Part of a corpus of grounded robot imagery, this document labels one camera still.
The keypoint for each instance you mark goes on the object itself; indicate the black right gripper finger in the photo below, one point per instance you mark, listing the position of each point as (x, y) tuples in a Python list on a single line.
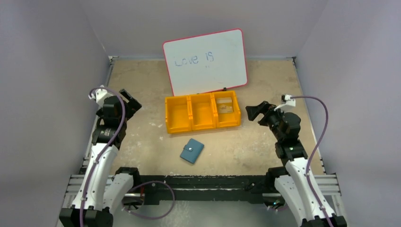
[(264, 121), (254, 111)]

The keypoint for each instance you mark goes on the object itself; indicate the blue leather card holder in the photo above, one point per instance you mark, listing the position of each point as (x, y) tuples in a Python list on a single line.
[(191, 151)]

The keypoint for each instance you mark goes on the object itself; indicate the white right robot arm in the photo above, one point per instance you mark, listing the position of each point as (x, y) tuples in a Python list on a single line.
[(294, 180)]

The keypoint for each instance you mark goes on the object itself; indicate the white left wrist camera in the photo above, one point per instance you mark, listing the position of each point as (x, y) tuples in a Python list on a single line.
[(99, 95)]

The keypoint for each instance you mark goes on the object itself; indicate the pink framed whiteboard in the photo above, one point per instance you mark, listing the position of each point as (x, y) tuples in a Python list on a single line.
[(206, 63)]

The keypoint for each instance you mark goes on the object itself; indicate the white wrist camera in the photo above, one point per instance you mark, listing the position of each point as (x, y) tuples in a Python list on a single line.
[(99, 95), (287, 103)]

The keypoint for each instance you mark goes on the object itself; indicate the yellow middle bin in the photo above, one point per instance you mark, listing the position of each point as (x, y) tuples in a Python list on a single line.
[(202, 112)]

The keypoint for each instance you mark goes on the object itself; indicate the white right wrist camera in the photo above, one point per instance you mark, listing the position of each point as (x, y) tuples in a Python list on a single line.
[(287, 103)]

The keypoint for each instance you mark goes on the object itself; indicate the yellow bin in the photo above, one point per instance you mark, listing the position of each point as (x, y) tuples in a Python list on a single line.
[(202, 112), (228, 113), (177, 114)]

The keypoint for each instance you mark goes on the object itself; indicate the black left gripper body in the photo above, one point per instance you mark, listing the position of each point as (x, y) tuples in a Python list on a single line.
[(127, 102)]

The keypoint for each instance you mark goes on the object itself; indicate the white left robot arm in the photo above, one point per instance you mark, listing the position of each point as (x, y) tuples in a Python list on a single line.
[(96, 202)]

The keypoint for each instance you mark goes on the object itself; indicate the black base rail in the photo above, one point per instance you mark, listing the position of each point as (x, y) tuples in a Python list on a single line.
[(254, 189)]

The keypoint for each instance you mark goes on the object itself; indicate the yellow left bin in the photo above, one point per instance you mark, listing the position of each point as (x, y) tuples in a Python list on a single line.
[(177, 114)]

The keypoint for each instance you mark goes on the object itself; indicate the yellow right bin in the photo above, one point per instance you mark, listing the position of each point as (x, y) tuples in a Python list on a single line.
[(228, 113)]

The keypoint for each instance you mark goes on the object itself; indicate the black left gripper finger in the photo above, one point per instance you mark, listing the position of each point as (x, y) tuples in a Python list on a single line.
[(133, 107), (126, 94)]

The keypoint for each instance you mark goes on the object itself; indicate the cards in right bin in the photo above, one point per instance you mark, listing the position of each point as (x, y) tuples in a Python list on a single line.
[(224, 105)]

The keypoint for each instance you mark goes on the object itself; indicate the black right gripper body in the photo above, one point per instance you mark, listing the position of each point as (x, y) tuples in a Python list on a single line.
[(266, 113)]

